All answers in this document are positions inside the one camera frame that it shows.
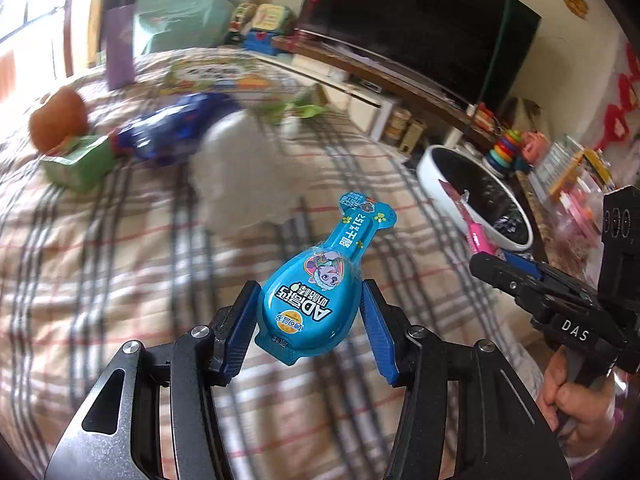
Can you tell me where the black flat television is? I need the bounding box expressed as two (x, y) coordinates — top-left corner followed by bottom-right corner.
(297, 0), (543, 106)

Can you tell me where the pink snack packet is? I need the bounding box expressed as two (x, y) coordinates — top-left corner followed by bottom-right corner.
(442, 182), (501, 256)

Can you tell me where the beige patterned curtain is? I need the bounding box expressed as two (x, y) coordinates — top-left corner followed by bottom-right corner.
(87, 0), (121, 68)

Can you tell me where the green drink carton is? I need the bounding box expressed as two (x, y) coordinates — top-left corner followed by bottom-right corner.
(41, 134), (117, 192)

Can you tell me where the plaid blanket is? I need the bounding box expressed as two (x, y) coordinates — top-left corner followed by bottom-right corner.
(0, 47), (546, 480)

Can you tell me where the white trash bin black bag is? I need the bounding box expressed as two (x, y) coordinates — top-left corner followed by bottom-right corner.
(416, 145), (535, 253)

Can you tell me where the reddish orange round fruit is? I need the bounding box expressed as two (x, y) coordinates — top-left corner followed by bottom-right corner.
(29, 86), (87, 153)

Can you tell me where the balcony window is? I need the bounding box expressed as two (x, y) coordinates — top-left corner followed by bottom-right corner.
(0, 0), (106, 81)

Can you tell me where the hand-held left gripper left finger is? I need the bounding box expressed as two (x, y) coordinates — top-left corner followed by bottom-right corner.
(44, 280), (261, 480)

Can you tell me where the purple bottle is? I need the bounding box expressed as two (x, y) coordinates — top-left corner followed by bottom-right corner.
(100, 0), (136, 90)

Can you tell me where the green wrapper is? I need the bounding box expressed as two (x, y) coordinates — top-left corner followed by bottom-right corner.
(257, 87), (328, 126)

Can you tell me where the clear acrylic holder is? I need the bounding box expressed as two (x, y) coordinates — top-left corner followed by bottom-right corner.
(532, 137), (583, 186)

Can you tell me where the person's right hand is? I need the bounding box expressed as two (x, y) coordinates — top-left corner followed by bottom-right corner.
(539, 350), (613, 431)

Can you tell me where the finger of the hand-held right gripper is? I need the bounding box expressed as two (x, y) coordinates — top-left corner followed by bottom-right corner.
(502, 252), (598, 303)
(472, 252), (566, 311)

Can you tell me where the round toy with red wheel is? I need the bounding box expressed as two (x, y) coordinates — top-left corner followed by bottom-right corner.
(227, 2), (258, 46)

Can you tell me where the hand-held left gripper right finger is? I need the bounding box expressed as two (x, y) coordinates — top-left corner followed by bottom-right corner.
(361, 279), (573, 480)

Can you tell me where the yellow jar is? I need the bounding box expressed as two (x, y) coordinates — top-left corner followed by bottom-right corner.
(382, 107), (411, 143)

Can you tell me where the red heart string decoration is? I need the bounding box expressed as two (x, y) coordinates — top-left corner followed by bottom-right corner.
(592, 42), (640, 153)

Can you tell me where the wooden toy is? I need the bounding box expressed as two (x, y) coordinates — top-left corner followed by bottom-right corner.
(400, 120), (426, 156)

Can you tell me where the yellow red box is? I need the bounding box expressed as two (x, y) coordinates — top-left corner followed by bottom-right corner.
(550, 147), (613, 196)

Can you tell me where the yellow green toy phone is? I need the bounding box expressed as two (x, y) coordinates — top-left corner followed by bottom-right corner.
(250, 4), (296, 36)

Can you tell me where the teal cloth covered chair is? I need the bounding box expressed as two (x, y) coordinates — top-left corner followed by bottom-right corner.
(131, 0), (236, 56)

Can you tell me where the blue foil bag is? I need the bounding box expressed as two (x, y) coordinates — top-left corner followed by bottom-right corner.
(112, 92), (238, 166)

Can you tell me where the blue toy cash register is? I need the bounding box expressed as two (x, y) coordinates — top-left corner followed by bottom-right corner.
(245, 30), (286, 56)

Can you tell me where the pink lidded plastic box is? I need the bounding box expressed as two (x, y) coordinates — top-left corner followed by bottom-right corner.
(545, 185), (608, 233)

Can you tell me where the white tv cabinet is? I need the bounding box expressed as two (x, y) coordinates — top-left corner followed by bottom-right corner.
(272, 30), (501, 161)

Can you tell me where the blue egg-shaped toy packet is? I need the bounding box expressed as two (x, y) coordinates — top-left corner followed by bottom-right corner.
(254, 191), (398, 366)

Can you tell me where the pink toy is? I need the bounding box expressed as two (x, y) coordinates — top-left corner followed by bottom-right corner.
(520, 130), (548, 163)

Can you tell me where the stack of picture books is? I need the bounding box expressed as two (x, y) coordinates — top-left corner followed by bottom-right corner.
(165, 52), (271, 96)

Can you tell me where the rainbow stacking ring toy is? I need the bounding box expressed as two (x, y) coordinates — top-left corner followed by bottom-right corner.
(487, 130), (526, 173)

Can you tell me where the red toy telephone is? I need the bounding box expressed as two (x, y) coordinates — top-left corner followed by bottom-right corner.
(472, 102), (496, 133)

